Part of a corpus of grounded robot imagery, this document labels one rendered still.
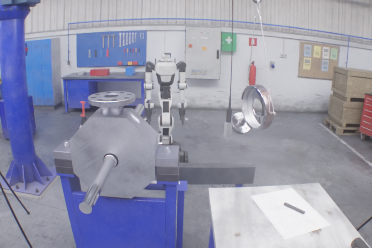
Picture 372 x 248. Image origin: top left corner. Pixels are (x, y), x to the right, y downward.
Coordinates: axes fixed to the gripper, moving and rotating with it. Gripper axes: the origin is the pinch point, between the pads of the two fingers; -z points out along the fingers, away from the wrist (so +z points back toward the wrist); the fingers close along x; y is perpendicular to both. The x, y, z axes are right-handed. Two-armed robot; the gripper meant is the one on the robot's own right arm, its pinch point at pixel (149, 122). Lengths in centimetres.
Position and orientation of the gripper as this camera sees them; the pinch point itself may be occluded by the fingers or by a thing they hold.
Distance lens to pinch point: 381.2
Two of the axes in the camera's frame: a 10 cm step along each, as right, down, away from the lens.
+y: 9.9, -0.1, 1.1
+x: 1.1, 0.7, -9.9
